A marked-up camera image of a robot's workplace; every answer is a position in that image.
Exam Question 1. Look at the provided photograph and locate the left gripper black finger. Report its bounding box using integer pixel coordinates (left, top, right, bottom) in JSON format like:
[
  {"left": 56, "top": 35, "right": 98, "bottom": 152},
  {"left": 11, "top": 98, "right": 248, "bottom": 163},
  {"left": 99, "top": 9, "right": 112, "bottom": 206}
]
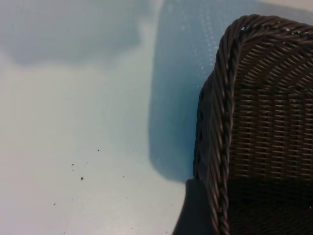
[{"left": 172, "top": 178, "right": 221, "bottom": 235}]

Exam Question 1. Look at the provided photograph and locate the dark brown wicker basket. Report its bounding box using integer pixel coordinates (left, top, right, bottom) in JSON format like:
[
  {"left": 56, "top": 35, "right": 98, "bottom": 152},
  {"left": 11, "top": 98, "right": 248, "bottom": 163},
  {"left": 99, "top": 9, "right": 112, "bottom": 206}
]
[{"left": 193, "top": 14, "right": 313, "bottom": 235}]

